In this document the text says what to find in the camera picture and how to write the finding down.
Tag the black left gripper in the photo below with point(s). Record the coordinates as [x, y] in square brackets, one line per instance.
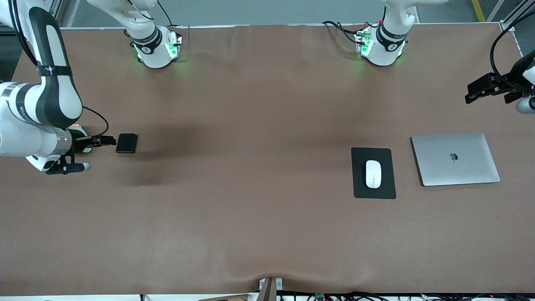
[510, 82]

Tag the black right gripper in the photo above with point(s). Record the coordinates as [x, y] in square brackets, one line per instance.
[80, 141]

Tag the black phone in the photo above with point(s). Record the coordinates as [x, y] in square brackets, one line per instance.
[126, 143]

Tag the white computer mouse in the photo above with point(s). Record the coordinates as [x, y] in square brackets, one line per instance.
[373, 173]

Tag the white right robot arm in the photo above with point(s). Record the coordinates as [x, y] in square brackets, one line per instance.
[25, 138]

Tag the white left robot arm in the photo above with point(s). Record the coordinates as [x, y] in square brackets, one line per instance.
[386, 46]

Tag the black mouse pad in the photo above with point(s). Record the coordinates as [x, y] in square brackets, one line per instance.
[359, 192]

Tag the green dinosaur plush toy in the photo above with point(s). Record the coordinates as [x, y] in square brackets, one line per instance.
[89, 149]

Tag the silver laptop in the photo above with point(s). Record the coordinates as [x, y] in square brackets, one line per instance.
[459, 167]

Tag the brown table cover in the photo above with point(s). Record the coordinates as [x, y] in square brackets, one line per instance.
[209, 217]

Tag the aluminium frame post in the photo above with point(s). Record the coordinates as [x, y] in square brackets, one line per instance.
[56, 12]
[516, 12]

